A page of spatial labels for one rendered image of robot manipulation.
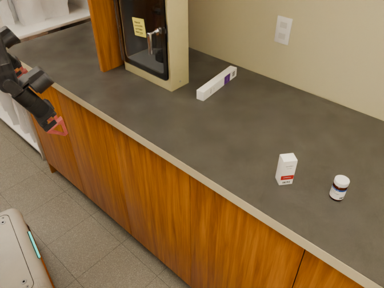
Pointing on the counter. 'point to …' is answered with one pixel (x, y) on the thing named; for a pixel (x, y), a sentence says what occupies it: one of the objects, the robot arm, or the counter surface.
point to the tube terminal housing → (172, 48)
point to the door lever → (151, 40)
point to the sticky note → (139, 29)
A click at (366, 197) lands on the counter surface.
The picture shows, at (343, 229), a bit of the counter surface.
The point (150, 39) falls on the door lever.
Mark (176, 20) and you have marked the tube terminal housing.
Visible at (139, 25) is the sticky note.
